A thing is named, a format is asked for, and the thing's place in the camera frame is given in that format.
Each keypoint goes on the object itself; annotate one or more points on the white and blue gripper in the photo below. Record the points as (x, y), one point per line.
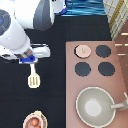
(39, 51)

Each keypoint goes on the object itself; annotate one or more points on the cream slotted spatula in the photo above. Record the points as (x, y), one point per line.
(33, 79)

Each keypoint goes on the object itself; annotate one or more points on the pink pot lid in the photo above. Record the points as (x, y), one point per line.
(83, 51)

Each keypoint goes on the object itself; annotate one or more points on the pink pot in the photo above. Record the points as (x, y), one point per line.
(32, 121)

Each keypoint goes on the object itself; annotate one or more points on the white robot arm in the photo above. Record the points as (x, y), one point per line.
(18, 15)

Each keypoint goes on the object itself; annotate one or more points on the cream round plate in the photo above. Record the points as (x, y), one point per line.
(44, 119)

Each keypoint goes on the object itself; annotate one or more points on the black burner bottom left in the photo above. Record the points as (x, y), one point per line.
(82, 69)

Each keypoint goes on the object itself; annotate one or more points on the black burner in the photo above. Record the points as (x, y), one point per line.
(82, 69)
(103, 51)
(106, 68)

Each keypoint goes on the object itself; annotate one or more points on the pink stove top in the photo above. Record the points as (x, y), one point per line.
(113, 84)

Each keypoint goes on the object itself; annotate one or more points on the black table mat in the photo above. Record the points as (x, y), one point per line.
(17, 100)

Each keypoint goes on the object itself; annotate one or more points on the black burner top right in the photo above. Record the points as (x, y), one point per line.
(103, 51)

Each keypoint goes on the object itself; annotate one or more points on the black burner bottom right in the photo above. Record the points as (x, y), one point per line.
(106, 68)

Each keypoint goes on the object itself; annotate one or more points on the large grey wok pan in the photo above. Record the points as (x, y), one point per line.
(96, 107)

